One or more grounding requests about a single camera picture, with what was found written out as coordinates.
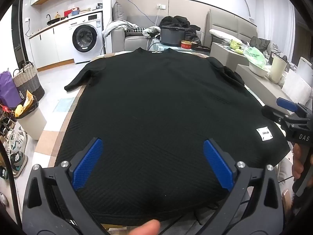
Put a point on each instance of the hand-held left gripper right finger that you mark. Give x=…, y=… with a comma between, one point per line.
x=218, y=164

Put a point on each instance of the black tray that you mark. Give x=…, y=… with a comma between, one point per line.
x=199, y=46

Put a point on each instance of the white grey garment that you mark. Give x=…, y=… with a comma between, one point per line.
x=115, y=27

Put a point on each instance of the white curtain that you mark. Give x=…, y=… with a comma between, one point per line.
x=281, y=17

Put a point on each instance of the grey cushion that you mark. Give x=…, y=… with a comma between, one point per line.
x=119, y=12

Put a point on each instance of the grey low table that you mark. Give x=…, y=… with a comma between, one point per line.
x=225, y=58
x=259, y=85

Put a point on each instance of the green toy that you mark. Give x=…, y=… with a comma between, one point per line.
x=235, y=45

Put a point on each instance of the white kitchen counter cabinet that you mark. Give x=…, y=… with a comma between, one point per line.
x=49, y=46

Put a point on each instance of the red can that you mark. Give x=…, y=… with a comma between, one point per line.
x=187, y=46

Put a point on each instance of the black clothes pile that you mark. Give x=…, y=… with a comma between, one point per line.
x=181, y=20

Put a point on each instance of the houndstooth cloth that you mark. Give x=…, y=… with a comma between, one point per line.
x=134, y=30

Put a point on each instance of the person's right forearm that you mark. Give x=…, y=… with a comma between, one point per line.
x=293, y=203

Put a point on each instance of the purple bag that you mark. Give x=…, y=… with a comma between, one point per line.
x=8, y=90

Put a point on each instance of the grey sofa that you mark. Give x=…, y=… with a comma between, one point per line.
x=137, y=42

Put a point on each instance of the wicker basket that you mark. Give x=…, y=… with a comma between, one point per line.
x=28, y=80

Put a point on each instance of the white pillow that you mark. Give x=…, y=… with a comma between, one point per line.
x=221, y=33

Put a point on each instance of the pile of shoes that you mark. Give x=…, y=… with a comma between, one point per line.
x=17, y=139

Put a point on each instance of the person's right hand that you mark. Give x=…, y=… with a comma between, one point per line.
x=297, y=161

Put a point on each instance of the black sweater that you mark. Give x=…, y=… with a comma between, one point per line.
x=159, y=115

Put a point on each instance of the black faucet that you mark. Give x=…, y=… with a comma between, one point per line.
x=49, y=17

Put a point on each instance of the white washing machine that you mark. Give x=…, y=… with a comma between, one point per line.
x=97, y=41

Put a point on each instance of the black cooking pot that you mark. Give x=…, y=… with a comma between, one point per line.
x=172, y=38

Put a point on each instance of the dark jacket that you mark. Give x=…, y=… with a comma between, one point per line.
x=259, y=44

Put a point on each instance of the person's left hand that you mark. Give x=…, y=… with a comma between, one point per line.
x=144, y=229

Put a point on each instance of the red box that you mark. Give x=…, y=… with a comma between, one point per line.
x=68, y=13

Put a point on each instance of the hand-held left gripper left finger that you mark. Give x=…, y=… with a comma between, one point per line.
x=86, y=164

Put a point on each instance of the white wall socket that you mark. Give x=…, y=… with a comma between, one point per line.
x=161, y=6

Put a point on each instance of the green plastic bag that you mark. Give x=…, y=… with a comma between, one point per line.
x=254, y=56

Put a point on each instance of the cream cylindrical container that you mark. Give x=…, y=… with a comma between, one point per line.
x=277, y=68

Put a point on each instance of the white basin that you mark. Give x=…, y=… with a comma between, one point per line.
x=258, y=72

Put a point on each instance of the white cushion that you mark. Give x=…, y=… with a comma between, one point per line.
x=297, y=88

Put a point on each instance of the yellow wrapper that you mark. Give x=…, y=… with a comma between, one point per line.
x=24, y=102

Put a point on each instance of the checked blanket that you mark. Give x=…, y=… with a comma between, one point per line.
x=49, y=139

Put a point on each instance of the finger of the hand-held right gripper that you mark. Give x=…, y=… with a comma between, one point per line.
x=272, y=114
x=287, y=104

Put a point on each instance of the white trash bin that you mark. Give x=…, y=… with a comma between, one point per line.
x=34, y=124

